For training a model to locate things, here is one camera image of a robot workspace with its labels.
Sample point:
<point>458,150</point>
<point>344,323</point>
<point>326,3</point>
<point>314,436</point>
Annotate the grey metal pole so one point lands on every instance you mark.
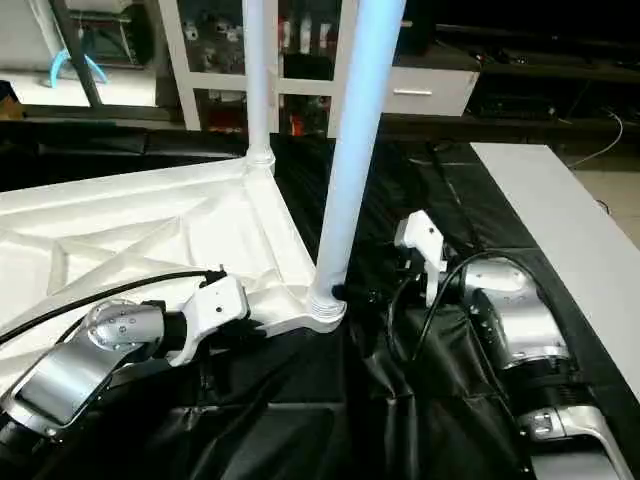
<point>78,50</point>

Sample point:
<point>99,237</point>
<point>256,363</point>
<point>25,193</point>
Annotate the black work mat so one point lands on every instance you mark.
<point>440,400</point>

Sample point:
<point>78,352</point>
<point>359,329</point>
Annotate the white sheet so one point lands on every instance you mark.
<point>570,220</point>

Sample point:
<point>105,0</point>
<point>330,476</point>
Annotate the white glass-door cabinet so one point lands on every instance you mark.
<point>260,60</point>

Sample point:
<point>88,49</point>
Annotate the white low drawer unit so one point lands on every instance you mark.
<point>430,90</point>

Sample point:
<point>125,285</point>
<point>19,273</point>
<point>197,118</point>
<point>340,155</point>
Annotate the white plastic table leg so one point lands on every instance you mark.
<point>355,150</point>
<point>258,75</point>

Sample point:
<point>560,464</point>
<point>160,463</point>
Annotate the white plastic table top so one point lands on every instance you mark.
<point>140,240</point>

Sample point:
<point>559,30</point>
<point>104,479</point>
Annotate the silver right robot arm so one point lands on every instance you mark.
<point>520,340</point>

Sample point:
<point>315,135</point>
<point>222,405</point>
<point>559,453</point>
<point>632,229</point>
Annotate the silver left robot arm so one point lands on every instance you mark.
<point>80,360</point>

